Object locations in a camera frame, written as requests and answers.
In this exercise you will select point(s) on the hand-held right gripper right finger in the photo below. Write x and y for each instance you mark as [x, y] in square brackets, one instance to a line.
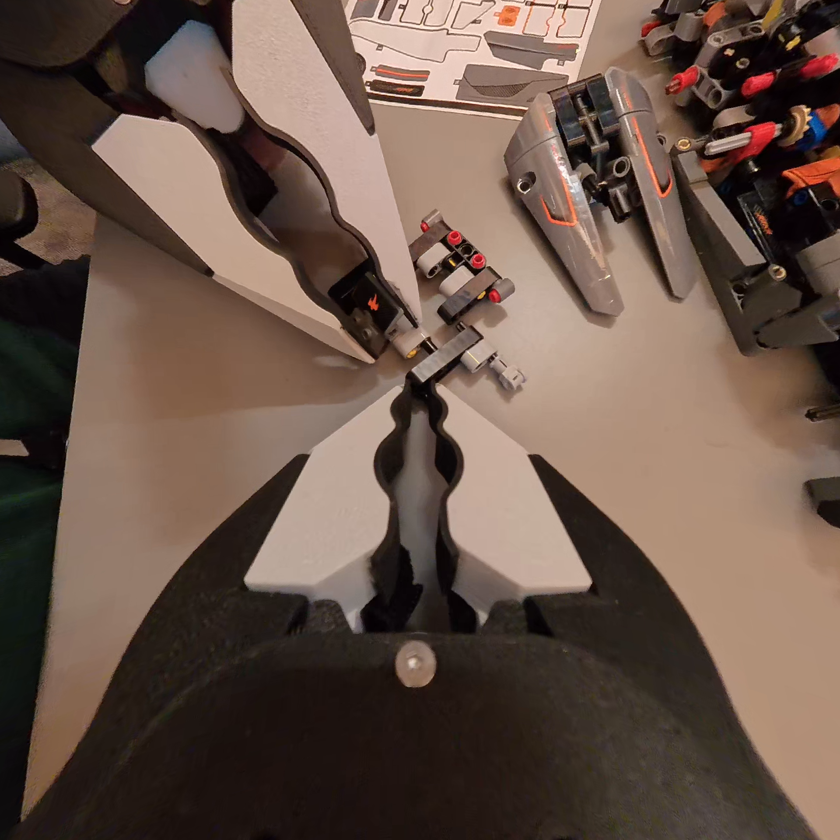
[518, 525]

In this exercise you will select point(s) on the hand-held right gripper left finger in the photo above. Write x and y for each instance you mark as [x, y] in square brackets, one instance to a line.
[315, 525]

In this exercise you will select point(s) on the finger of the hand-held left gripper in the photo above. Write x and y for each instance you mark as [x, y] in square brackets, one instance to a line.
[216, 243]
[328, 131]

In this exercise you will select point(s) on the black printed lego block assembly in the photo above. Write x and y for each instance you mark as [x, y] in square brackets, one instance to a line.
[371, 302]

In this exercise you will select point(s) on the black lego beam with connector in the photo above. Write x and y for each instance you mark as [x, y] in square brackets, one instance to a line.
[446, 358]

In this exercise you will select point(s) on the small black grey brick assembly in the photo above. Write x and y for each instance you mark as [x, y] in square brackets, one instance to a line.
[472, 292]

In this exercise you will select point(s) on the grey lego wing panel assembly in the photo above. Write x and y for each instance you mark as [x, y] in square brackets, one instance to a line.
[571, 216]

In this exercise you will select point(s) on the large lego car chassis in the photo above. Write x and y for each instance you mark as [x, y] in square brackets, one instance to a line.
[735, 262]

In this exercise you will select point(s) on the person's left hand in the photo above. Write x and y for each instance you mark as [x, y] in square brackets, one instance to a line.
[253, 167]

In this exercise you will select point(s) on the white sticker sheet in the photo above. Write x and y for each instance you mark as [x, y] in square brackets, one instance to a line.
[459, 59]

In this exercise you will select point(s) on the grey patterned rug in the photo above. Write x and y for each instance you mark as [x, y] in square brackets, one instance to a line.
[65, 210]

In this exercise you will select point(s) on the black chair base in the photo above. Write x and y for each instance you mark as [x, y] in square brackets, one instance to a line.
[16, 216]

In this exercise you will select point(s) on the person's dark green clothing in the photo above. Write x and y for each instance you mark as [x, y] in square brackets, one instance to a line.
[33, 525]

